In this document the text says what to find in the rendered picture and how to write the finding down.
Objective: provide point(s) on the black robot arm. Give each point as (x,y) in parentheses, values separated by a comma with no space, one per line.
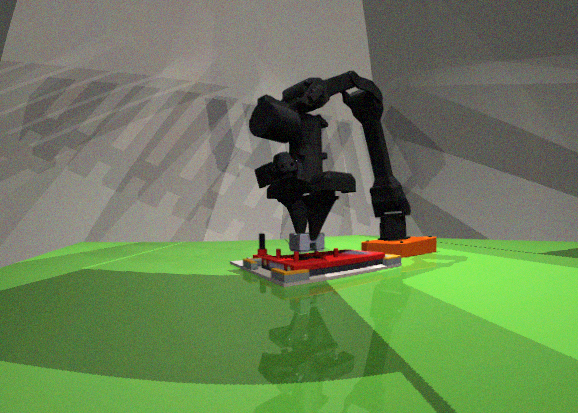
(289,120)

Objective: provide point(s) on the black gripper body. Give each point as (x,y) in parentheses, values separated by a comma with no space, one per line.
(316,182)

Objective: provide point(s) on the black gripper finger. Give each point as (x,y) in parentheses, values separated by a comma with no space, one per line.
(318,208)
(298,213)

